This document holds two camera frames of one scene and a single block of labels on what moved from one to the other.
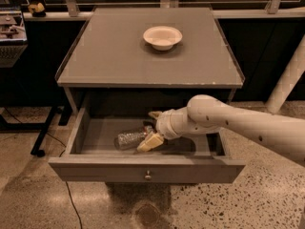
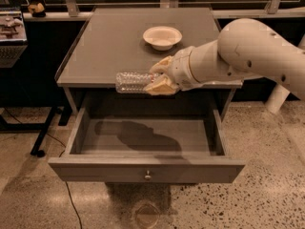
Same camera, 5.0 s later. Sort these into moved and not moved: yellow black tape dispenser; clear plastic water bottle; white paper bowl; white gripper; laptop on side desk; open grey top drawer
Moved: white gripper; clear plastic water bottle
Not moved: yellow black tape dispenser; open grey top drawer; laptop on side desk; white paper bowl
